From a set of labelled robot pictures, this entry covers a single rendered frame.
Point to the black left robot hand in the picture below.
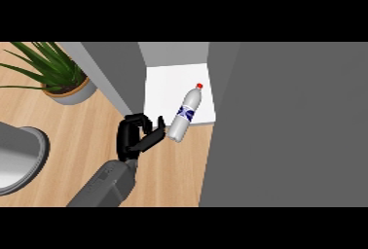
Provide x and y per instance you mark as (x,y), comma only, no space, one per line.
(127,136)

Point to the clear water bottle red cap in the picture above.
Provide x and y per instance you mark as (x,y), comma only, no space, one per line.
(183,121)

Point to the grey cabinet with white shelf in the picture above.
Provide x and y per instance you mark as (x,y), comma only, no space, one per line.
(167,90)

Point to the dark grey cabinet door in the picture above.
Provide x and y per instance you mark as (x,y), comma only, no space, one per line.
(287,129)

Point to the grey plant pot brown rim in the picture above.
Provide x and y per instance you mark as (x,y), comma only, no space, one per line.
(77,95)

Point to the grey round appliance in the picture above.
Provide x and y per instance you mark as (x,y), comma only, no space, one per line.
(19,159)

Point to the green spiky plant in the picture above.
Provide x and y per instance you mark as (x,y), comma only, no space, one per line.
(54,68)

